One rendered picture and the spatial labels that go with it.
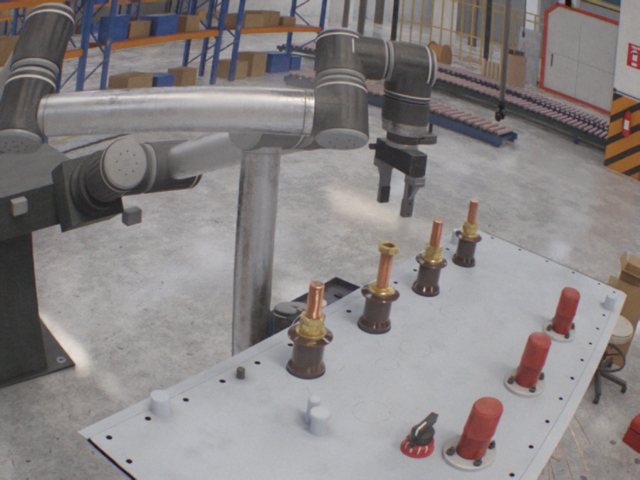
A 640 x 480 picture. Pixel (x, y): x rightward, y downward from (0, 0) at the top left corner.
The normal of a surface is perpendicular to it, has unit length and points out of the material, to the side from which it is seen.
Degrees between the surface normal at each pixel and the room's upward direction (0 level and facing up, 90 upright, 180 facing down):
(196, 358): 0
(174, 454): 0
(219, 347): 0
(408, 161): 90
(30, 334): 90
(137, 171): 64
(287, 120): 102
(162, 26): 90
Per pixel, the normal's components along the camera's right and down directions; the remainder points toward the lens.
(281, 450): 0.11, -0.91
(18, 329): 0.69, 0.36
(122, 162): 0.65, -0.14
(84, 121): 0.07, 0.50
